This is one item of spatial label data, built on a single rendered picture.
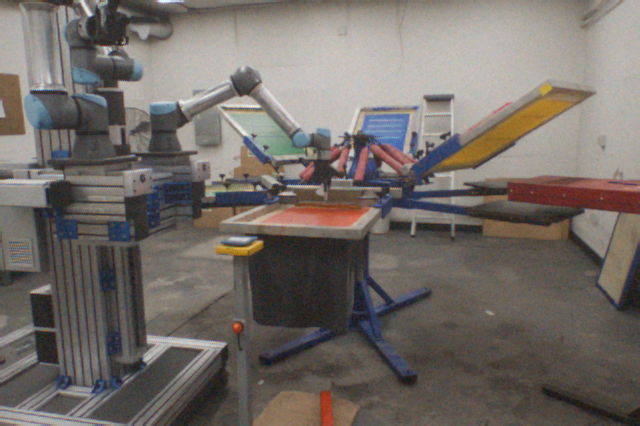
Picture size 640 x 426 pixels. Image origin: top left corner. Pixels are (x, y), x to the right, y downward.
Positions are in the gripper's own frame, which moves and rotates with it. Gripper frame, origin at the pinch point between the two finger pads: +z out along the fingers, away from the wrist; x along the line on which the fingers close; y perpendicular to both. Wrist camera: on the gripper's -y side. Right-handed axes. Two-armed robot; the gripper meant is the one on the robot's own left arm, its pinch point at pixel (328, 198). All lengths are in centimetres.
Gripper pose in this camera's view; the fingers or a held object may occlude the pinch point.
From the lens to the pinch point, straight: 243.4
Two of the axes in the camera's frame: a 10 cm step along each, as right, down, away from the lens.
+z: 0.1, 9.8, 1.7
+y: -9.6, -0.4, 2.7
